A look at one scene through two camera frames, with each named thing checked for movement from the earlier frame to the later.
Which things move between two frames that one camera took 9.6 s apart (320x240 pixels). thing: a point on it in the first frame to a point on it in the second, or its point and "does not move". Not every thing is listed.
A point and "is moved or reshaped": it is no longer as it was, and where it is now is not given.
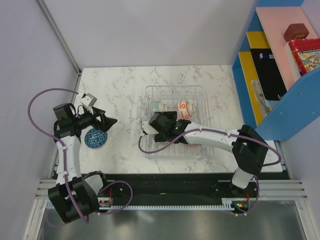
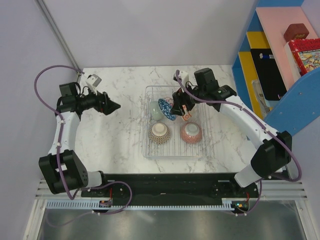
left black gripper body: (99, 124) to (99, 106)
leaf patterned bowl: (193, 144) is moved or reshaped
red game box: (306, 54) does not move
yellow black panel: (259, 63) does not move
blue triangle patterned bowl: (95, 138) to (166, 109)
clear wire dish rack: (171, 96) does not move
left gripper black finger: (108, 122) to (111, 106)
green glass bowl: (154, 106) does not move
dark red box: (295, 31) does not move
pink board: (273, 22) does not move
